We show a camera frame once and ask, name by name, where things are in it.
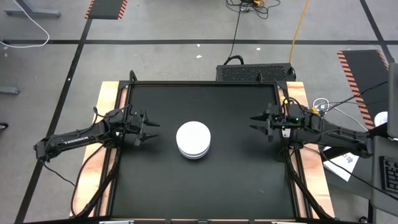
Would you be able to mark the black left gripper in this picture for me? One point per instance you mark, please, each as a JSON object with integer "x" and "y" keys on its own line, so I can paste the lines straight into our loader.
{"x": 135, "y": 126}

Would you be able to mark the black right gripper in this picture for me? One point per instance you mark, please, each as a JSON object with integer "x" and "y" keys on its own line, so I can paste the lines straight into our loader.
{"x": 281, "y": 122}

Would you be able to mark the white bowl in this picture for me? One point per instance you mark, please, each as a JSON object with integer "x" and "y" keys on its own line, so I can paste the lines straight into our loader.
{"x": 193, "y": 157}
{"x": 193, "y": 138}

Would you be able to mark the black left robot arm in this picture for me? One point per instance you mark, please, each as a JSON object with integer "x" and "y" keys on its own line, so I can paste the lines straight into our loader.
{"x": 76, "y": 141}

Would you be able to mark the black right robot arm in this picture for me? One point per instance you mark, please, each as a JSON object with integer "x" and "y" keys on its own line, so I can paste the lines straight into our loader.
{"x": 335, "y": 138}

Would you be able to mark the black computer case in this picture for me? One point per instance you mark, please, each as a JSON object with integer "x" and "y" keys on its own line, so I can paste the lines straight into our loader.
{"x": 255, "y": 73}

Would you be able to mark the yellow plug connector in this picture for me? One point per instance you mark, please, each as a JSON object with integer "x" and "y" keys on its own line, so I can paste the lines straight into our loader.
{"x": 315, "y": 111}

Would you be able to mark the white paper sheet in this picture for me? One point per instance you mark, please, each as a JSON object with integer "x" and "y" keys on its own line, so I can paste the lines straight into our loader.
{"x": 345, "y": 168}

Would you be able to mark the hazard-striped black floor mat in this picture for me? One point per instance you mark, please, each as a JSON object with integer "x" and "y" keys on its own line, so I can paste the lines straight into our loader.
{"x": 367, "y": 81}
{"x": 105, "y": 7}

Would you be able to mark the white cup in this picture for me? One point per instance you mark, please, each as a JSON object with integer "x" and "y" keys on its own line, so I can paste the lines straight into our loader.
{"x": 381, "y": 119}

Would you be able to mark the grey desk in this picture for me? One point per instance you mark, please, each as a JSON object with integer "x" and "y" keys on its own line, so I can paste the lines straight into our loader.
{"x": 376, "y": 174}

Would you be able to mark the grey monitor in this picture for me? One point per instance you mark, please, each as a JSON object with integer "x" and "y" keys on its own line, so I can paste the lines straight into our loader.
{"x": 393, "y": 99}

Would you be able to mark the black keyboard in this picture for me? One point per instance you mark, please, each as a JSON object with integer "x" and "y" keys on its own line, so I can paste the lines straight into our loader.
{"x": 390, "y": 174}

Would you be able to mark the grey metal stand foot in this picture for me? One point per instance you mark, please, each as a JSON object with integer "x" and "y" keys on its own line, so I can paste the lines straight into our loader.
{"x": 31, "y": 13}
{"x": 9, "y": 90}

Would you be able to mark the black aluminium table frame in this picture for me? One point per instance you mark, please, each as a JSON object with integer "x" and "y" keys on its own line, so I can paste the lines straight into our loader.
{"x": 248, "y": 83}

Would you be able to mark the black table-level camera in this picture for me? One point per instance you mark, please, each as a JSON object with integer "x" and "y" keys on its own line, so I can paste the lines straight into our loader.
{"x": 202, "y": 222}

